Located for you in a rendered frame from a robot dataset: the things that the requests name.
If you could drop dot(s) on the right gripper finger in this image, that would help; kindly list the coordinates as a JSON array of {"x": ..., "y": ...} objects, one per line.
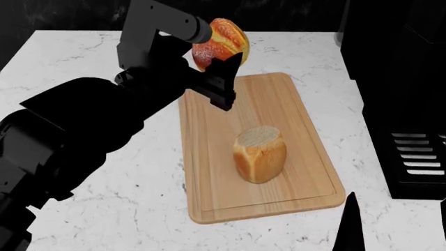
[
  {"x": 348, "y": 230},
  {"x": 444, "y": 205}
]

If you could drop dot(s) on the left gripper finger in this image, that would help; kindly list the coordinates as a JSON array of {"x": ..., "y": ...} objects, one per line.
[
  {"x": 226, "y": 68},
  {"x": 224, "y": 100}
]

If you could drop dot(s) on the round orange crusty bread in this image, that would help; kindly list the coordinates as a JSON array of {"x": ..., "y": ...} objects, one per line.
[{"x": 223, "y": 41}]

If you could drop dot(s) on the wooden cutting board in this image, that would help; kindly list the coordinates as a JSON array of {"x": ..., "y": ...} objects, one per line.
[{"x": 258, "y": 146}]

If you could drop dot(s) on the pale cut bread loaf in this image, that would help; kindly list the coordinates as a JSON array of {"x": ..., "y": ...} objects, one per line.
[{"x": 259, "y": 157}]

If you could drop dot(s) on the black coffee machine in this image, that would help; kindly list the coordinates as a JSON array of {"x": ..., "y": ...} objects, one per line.
[{"x": 400, "y": 91}]

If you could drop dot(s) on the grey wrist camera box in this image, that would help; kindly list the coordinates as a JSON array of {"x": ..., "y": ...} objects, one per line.
[{"x": 146, "y": 34}]

